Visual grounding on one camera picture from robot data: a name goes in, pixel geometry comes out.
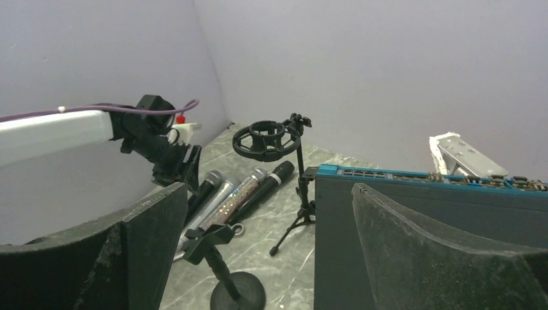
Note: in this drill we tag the ring mic stand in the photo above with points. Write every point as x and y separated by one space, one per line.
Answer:
269 141

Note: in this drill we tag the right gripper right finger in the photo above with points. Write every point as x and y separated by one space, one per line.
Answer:
416 262

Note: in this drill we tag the left black mic stand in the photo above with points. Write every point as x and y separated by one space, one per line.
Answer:
239 290

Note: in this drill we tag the grey microphone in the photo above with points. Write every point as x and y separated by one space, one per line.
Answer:
225 189

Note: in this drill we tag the black wireless microphone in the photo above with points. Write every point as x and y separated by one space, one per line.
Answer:
275 179

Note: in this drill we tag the dark blue server chassis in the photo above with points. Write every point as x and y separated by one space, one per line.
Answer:
506 210

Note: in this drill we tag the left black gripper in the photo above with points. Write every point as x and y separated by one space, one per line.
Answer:
181 164

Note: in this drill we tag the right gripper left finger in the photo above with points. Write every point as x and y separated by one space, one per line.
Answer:
118 261

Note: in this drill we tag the white bracket behind chassis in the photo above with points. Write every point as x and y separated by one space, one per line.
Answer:
452 156

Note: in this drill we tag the silver ratchet wrench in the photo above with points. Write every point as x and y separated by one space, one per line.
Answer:
238 229

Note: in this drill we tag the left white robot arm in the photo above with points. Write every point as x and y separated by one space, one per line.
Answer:
154 129

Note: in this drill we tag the glitter handle microphone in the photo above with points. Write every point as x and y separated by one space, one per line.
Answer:
235 199

